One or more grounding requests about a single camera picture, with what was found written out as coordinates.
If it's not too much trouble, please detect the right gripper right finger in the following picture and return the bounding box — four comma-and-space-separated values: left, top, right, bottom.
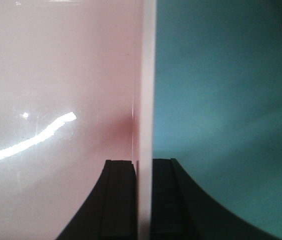
150, 158, 276, 240

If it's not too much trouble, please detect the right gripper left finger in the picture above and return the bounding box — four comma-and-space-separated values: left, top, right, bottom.
57, 160, 137, 240

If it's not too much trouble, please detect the pink plastic bin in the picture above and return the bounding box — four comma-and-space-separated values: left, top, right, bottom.
0, 0, 157, 240

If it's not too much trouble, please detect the green circular conveyor belt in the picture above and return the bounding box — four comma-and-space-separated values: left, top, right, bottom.
153, 0, 282, 240

